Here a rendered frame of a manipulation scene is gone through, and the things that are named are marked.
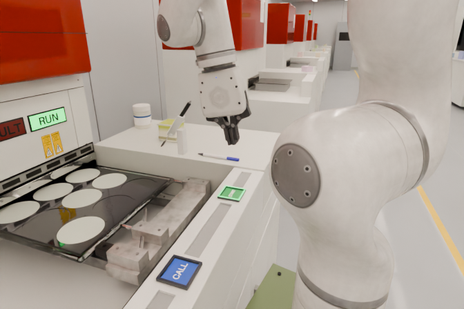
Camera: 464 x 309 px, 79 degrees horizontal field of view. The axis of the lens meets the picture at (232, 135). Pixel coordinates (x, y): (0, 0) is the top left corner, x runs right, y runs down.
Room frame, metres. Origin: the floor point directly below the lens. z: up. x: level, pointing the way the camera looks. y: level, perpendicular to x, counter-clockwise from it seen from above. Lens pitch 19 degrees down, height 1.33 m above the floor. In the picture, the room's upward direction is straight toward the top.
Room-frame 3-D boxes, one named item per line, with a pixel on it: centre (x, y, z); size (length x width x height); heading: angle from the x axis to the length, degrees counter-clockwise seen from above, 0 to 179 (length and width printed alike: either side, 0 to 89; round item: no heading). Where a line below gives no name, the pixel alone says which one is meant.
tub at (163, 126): (1.00, 0.22, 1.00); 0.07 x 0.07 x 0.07; 71
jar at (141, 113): (1.16, 0.38, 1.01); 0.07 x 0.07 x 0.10
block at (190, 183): (0.78, 0.11, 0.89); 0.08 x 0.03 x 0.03; 71
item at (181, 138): (0.87, 0.18, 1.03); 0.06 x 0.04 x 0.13; 71
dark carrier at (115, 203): (0.70, 0.42, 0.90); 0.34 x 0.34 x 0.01; 71
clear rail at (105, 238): (0.64, 0.25, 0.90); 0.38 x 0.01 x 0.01; 161
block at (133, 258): (0.48, 0.22, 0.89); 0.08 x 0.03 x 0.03; 71
